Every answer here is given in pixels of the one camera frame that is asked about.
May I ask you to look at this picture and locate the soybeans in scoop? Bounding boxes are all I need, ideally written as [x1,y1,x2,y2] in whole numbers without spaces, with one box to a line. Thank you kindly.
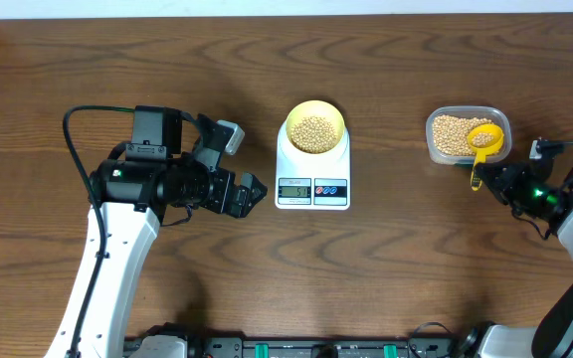
[472,132,494,148]

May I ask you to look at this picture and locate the white digital kitchen scale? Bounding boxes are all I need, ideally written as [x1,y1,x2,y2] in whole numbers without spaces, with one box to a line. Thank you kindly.
[275,122,351,211]

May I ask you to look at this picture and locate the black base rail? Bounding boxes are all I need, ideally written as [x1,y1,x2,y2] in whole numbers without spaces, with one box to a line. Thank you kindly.
[121,321,536,358]

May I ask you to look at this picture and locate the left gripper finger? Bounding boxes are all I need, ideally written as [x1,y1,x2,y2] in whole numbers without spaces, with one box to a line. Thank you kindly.
[229,186,262,218]
[239,172,268,204]

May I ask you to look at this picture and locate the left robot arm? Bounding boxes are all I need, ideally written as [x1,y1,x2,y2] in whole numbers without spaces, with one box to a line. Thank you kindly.
[47,105,267,358]

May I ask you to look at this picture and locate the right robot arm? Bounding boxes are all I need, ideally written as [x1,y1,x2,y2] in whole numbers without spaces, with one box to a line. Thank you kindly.
[467,156,573,358]

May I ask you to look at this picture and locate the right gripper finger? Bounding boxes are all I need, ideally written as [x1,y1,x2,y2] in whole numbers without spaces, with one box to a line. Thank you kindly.
[479,178,507,204]
[475,163,525,179]

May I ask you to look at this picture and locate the soybeans in bowl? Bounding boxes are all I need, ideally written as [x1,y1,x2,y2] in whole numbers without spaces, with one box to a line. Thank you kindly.
[291,116,339,154]

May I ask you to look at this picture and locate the yellow measuring scoop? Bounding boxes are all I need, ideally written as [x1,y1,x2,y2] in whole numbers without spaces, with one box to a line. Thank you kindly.
[467,124,504,191]

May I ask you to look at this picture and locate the pale yellow bowl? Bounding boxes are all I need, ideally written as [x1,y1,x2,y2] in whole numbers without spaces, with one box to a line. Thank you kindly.
[286,100,345,150]

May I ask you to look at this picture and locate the soybeans pile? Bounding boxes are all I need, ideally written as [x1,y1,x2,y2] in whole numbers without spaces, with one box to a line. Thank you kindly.
[432,114,492,156]

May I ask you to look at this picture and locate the clear plastic container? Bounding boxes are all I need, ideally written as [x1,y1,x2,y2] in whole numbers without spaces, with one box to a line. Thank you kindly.
[425,105,512,165]

